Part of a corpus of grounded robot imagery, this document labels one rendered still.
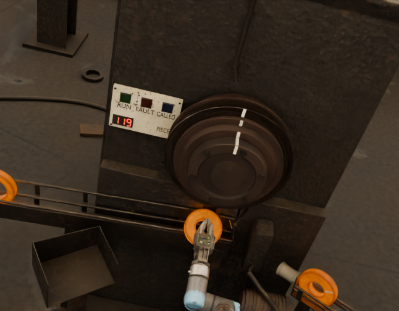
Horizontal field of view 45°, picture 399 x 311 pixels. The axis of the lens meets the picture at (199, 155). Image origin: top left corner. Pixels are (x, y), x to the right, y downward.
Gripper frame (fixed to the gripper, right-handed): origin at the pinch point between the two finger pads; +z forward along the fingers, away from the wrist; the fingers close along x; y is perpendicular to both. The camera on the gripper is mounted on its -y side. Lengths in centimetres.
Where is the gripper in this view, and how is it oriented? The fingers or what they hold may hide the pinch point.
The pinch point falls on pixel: (207, 222)
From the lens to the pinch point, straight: 200.9
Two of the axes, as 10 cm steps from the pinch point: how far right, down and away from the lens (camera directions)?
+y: 1.6, -5.1, -8.4
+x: -9.7, -2.2, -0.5
